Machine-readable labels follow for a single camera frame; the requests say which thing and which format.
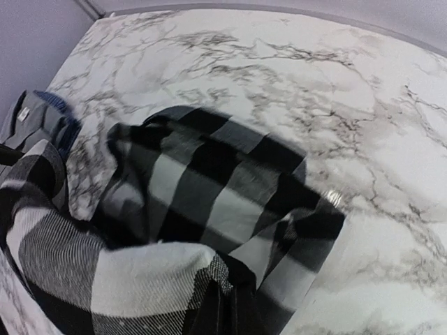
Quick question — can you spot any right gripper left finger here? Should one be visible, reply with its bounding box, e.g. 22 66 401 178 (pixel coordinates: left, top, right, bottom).
182 280 225 335

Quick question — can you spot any grey shirt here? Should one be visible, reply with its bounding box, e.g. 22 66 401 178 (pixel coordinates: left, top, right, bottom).
1 91 64 153

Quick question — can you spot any black white plaid shirt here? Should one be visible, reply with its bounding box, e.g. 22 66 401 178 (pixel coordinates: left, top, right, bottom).
1 106 345 334

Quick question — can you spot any left wall metal profile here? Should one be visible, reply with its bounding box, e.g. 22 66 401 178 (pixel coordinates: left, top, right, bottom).
73 0 115 21

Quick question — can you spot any blue checked shirt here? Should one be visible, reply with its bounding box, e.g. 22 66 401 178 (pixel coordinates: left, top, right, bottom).
34 90 82 161

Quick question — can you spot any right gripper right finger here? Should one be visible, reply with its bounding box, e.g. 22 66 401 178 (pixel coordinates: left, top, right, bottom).
232 282 297 334

